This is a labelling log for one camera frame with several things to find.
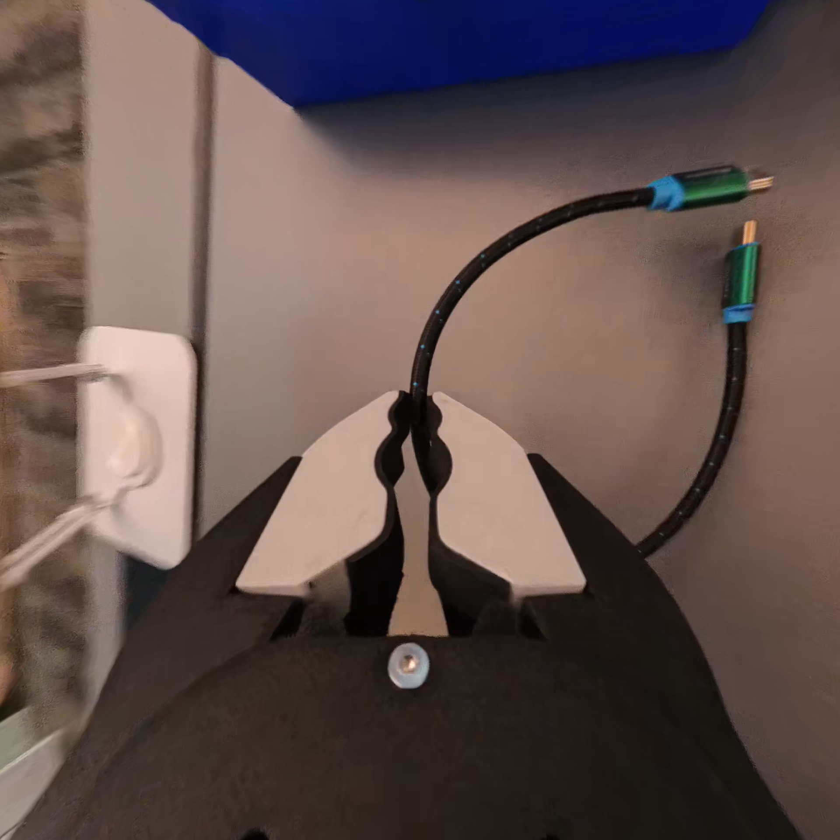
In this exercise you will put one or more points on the blue divided plastic bin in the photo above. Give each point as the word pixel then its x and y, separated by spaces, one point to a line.
pixel 459 46

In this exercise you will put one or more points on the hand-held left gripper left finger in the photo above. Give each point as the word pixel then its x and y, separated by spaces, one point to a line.
pixel 321 518

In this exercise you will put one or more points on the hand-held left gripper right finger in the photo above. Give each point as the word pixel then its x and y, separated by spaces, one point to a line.
pixel 505 518

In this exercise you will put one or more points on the white stand base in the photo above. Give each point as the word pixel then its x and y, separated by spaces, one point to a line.
pixel 151 426

